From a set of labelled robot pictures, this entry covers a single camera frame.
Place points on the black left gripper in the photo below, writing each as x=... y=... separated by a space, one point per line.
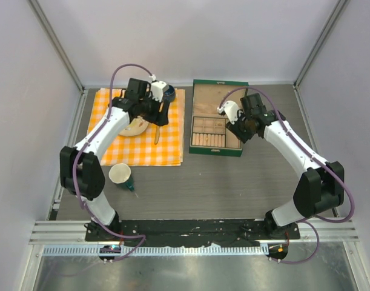
x=160 y=119

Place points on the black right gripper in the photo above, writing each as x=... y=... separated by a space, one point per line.
x=244 y=137

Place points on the green jewelry box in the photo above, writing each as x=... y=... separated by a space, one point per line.
x=207 y=95

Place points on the green jewelry tray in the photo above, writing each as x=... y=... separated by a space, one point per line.
x=211 y=132

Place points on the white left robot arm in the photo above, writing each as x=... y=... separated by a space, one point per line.
x=80 y=166

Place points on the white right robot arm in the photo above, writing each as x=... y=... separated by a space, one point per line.
x=320 y=182

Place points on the floral ceramic plate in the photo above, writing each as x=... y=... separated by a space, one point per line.
x=136 y=127

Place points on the dark blue cup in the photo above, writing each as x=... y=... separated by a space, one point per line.
x=170 y=94

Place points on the gold table knife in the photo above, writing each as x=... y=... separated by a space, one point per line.
x=157 y=135

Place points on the orange checkered cloth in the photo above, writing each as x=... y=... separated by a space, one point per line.
x=140 y=150

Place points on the white green paper cup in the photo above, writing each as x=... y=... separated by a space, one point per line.
x=121 y=175

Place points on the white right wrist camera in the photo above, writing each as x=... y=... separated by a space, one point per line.
x=231 y=110

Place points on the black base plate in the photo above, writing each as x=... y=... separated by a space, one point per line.
x=203 y=232

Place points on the white slotted cable duct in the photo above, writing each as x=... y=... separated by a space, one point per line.
x=91 y=249

